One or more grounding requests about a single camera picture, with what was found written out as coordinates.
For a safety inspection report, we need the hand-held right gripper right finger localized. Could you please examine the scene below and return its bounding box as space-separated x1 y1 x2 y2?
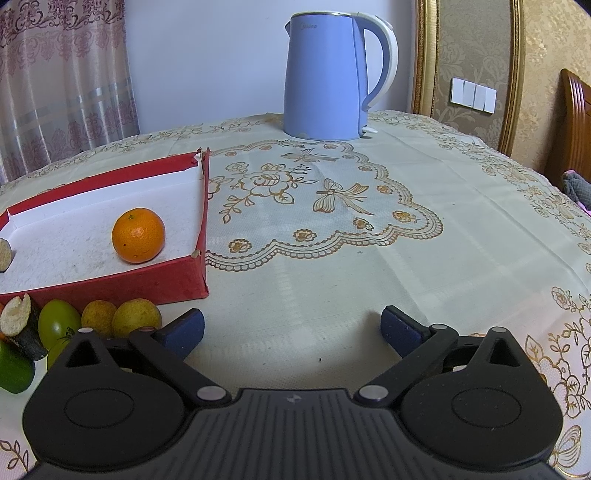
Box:
355 305 546 408

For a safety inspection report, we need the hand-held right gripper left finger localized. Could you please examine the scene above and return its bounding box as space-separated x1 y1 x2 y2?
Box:
48 308 232 408

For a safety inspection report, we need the longan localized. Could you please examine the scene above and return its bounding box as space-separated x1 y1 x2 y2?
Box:
112 299 163 339
82 300 117 337

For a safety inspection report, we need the red cardboard box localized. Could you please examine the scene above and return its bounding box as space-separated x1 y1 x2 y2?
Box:
0 148 211 311

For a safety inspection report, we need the green tomato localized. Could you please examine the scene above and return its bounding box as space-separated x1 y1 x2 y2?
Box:
38 299 83 350
46 339 75 370

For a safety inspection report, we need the green cucumber piece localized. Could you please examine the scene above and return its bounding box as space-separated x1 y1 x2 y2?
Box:
0 342 36 394

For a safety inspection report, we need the cream floral tablecloth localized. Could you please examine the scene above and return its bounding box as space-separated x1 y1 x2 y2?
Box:
0 109 591 480

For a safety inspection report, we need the dark cut cucumber piece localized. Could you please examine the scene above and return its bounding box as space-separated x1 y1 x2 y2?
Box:
0 293 49 361

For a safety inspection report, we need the grey cloth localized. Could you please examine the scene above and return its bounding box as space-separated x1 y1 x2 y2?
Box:
560 170 591 215

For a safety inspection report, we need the wooden headboard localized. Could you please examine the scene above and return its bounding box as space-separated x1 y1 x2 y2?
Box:
545 68 591 195

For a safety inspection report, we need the blue electric kettle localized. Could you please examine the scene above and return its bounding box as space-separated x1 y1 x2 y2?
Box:
283 11 399 141

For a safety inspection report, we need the pink patterned curtain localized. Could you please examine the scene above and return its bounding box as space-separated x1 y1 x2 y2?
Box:
0 0 141 183

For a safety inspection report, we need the white light switch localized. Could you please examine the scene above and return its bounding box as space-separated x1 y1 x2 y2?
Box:
450 77 498 113

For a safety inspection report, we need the gold wall frame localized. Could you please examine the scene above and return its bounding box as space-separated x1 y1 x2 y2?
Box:
412 0 526 158

